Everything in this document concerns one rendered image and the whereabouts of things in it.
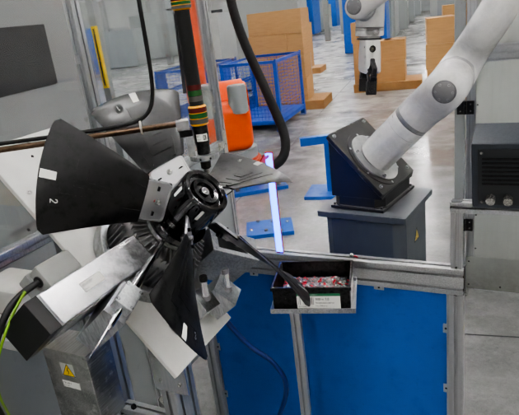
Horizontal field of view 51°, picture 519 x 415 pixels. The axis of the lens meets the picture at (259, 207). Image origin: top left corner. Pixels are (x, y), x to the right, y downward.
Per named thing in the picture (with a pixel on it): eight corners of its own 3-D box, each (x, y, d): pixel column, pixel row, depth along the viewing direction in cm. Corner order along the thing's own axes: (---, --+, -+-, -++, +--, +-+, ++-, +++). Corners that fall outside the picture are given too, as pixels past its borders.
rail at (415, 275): (189, 266, 191) (186, 245, 189) (196, 261, 195) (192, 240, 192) (463, 296, 152) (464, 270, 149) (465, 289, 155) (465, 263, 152)
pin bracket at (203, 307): (171, 310, 134) (192, 291, 129) (186, 300, 138) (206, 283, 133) (186, 329, 133) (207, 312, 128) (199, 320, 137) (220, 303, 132)
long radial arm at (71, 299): (110, 259, 131) (134, 233, 124) (131, 283, 131) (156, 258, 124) (13, 323, 107) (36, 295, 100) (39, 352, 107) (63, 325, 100)
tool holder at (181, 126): (182, 165, 127) (175, 123, 124) (181, 158, 134) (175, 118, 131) (221, 159, 128) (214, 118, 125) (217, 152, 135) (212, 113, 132)
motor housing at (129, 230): (147, 312, 128) (175, 285, 121) (81, 239, 129) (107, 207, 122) (198, 269, 147) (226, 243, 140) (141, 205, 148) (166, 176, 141)
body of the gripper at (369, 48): (386, 34, 160) (384, 74, 164) (377, 34, 170) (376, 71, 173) (361, 35, 160) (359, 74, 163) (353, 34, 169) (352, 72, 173)
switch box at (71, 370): (84, 394, 156) (66, 328, 149) (125, 405, 149) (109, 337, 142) (61, 416, 149) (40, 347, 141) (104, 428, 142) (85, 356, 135)
